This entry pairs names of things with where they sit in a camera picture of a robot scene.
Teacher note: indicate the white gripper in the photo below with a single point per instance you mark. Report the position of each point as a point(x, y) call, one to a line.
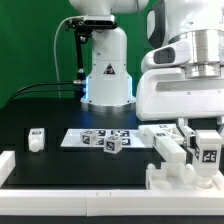
point(164, 94)

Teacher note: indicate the white chair back frame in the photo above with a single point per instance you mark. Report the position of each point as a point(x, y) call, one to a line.
point(167, 140)

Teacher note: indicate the white chair seat tray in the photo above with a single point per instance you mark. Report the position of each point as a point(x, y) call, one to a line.
point(172, 176)

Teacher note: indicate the white tagged cube nut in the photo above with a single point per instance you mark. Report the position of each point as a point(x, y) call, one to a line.
point(113, 144)

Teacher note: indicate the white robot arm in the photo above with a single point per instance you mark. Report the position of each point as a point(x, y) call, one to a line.
point(200, 22)

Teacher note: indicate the white fiducial tag sheet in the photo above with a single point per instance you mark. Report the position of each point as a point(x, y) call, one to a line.
point(131, 138)

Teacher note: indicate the white front fence bar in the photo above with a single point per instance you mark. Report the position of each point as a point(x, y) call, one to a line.
point(110, 202)

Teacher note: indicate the white left fence piece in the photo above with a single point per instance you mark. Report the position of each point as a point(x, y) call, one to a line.
point(7, 164)

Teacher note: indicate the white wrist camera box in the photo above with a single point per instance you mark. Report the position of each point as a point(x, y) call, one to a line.
point(174, 54)

